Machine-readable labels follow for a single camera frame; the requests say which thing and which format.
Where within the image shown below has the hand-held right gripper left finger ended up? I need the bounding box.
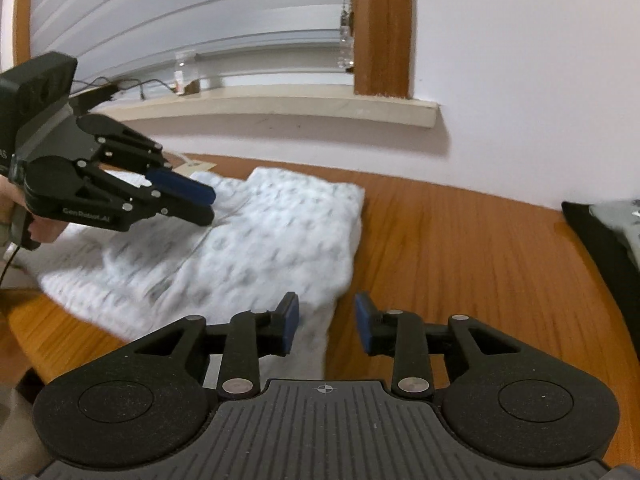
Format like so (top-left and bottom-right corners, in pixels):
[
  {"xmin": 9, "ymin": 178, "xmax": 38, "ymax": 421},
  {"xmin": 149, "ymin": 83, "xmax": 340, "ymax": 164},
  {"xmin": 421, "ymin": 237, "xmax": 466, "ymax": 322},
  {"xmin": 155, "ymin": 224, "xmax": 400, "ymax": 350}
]
[{"xmin": 117, "ymin": 291, "xmax": 301, "ymax": 401}]

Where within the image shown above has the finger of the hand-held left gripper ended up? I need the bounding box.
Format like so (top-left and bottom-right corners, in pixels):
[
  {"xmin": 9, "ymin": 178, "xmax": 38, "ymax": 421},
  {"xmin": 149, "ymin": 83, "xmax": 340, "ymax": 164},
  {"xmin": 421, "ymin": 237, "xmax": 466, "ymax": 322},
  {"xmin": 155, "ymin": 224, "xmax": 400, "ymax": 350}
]
[
  {"xmin": 75, "ymin": 114, "xmax": 217, "ymax": 207},
  {"xmin": 74, "ymin": 159, "xmax": 216, "ymax": 228}
]

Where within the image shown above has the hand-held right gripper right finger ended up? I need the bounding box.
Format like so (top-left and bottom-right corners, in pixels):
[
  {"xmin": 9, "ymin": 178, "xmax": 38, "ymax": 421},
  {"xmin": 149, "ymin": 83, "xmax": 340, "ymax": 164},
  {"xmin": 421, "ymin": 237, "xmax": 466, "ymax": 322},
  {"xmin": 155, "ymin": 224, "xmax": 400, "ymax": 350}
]
[{"xmin": 353, "ymin": 291, "xmax": 532, "ymax": 401}]

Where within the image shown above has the white patterned hoodie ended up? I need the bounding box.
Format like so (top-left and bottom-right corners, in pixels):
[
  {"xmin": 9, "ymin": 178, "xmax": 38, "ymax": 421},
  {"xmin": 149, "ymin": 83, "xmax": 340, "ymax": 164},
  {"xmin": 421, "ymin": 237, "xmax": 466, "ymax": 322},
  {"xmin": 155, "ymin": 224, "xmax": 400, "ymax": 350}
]
[{"xmin": 4, "ymin": 166, "xmax": 366, "ymax": 361}]

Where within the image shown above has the person's left hand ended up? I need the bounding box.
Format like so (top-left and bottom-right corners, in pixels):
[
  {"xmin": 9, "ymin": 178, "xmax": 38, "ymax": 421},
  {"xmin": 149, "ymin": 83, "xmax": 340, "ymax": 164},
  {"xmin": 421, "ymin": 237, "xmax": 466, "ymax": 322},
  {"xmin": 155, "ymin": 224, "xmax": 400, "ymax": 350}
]
[{"xmin": 27, "ymin": 219, "xmax": 69, "ymax": 245}]

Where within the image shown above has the glass jar with orange label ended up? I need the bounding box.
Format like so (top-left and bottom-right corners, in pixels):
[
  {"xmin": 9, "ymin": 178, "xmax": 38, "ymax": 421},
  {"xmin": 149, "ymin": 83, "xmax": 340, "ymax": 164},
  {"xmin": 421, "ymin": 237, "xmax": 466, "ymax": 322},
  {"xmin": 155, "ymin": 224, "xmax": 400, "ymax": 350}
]
[{"xmin": 174, "ymin": 50, "xmax": 198, "ymax": 95}]

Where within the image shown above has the beige window sill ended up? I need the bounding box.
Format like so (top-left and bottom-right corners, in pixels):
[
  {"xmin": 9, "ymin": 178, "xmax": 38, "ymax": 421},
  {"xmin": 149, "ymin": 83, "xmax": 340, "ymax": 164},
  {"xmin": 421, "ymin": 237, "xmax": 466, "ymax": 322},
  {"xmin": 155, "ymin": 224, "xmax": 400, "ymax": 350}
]
[{"xmin": 100, "ymin": 85, "xmax": 441, "ymax": 128}]

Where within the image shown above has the grey window blind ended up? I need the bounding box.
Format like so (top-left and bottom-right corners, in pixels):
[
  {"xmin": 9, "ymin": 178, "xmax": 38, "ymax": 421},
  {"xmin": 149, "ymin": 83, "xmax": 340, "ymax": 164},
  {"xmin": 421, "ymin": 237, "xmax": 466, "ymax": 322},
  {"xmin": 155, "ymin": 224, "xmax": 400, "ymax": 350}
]
[{"xmin": 30, "ymin": 0, "xmax": 356, "ymax": 86}]

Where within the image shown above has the black folded garment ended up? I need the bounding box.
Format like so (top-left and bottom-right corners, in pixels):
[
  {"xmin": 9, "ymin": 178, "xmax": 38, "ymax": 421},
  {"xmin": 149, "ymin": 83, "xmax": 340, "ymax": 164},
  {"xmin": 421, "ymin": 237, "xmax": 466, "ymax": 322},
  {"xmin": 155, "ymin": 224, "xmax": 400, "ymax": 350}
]
[{"xmin": 561, "ymin": 200, "xmax": 640, "ymax": 361}]

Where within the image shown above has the grey printed t-shirt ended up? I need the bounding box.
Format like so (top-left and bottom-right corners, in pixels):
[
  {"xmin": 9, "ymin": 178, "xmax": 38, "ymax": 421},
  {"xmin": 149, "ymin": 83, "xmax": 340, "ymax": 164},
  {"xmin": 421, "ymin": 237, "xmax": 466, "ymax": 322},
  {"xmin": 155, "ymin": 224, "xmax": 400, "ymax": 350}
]
[{"xmin": 590, "ymin": 199, "xmax": 640, "ymax": 256}]

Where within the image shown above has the beige cable grommet plate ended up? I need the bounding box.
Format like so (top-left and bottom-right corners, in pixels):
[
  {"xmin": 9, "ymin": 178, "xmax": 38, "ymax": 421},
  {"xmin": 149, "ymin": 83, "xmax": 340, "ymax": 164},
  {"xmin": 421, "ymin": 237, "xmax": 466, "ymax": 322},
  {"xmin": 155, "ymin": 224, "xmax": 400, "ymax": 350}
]
[{"xmin": 177, "ymin": 159, "xmax": 217, "ymax": 176}]

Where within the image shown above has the thin black cable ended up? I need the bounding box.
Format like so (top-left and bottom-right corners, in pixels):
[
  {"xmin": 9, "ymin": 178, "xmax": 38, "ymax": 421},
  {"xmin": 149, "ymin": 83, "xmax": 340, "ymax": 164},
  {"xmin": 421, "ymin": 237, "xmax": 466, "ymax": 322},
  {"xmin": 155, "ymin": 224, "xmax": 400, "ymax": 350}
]
[{"xmin": 70, "ymin": 76, "xmax": 176, "ymax": 111}]

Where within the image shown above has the wooden window frame post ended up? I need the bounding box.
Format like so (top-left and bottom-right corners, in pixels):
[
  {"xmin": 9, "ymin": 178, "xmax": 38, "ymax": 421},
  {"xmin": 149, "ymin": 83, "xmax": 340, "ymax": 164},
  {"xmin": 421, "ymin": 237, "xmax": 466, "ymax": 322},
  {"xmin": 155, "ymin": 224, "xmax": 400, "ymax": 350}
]
[
  {"xmin": 12, "ymin": 0, "xmax": 38, "ymax": 68},
  {"xmin": 352, "ymin": 0, "xmax": 416, "ymax": 98}
]

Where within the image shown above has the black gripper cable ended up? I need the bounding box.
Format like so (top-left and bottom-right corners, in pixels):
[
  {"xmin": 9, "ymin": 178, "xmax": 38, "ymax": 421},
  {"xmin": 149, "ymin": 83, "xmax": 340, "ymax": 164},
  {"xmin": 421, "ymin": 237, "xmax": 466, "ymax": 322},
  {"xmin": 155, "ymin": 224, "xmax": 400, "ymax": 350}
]
[{"xmin": 0, "ymin": 244, "xmax": 22, "ymax": 292}]

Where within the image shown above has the bead chain with clear pull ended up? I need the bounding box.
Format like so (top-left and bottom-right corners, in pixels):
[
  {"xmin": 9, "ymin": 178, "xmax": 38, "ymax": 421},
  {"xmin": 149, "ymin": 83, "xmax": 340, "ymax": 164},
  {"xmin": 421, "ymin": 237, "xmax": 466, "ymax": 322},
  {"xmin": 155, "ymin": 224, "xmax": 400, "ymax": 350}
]
[{"xmin": 337, "ymin": 0, "xmax": 357, "ymax": 71}]

